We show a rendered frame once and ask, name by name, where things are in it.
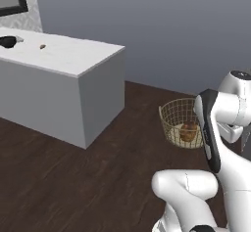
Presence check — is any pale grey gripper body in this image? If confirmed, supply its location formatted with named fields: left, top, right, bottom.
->
left=216, top=122, right=245, bottom=145

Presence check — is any brown bread loaf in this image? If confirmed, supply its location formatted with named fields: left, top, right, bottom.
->
left=179, top=121, right=200, bottom=143

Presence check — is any white dining counter island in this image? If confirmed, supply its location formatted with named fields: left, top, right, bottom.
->
left=0, top=26, right=126, bottom=151

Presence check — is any black rounded object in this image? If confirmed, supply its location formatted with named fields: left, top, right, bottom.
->
left=0, top=35, right=25, bottom=50

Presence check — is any cream wire basket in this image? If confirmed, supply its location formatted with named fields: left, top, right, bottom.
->
left=158, top=97, right=206, bottom=150

